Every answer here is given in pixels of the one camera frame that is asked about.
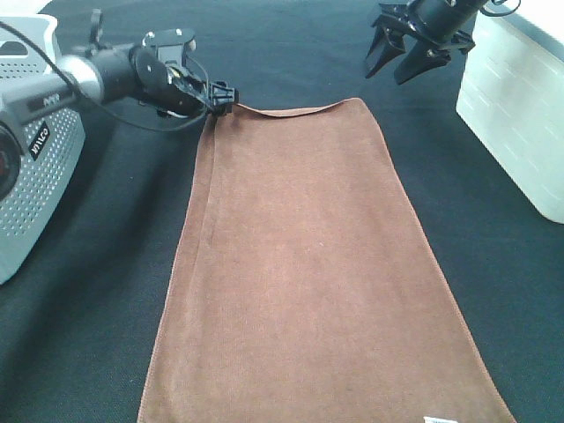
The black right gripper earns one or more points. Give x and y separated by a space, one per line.
436 25

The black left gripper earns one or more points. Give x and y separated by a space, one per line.
177 90

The brown towel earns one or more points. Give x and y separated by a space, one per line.
304 288

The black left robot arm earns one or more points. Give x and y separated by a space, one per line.
97 75

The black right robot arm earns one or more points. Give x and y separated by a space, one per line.
410 42

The white plastic storage box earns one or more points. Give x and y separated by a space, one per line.
511 97

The grey perforated laundry basket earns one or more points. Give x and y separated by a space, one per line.
38 156

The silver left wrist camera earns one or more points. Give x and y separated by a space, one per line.
171 45

